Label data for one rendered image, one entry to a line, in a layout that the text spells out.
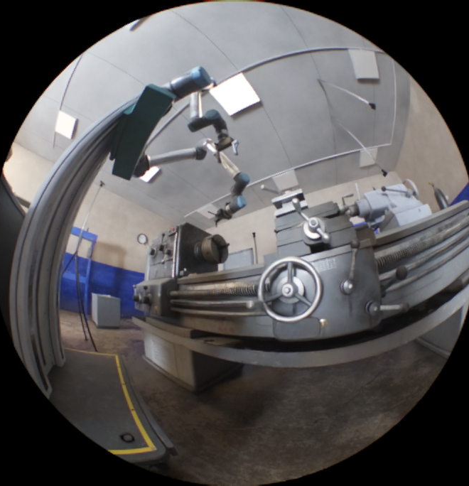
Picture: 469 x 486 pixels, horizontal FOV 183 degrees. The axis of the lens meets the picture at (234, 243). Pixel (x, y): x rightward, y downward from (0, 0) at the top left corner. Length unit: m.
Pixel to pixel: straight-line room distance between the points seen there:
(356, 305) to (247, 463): 0.70
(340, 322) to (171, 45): 3.18
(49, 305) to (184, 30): 3.02
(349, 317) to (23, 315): 0.88
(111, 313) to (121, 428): 2.56
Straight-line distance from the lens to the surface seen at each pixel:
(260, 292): 0.47
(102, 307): 2.87
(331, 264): 0.52
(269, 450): 0.79
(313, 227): 0.45
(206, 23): 2.87
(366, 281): 0.54
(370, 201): 1.03
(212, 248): 1.13
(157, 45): 2.94
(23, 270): 0.49
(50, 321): 0.74
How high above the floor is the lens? 0.68
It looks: 21 degrees up
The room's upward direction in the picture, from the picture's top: 3 degrees counter-clockwise
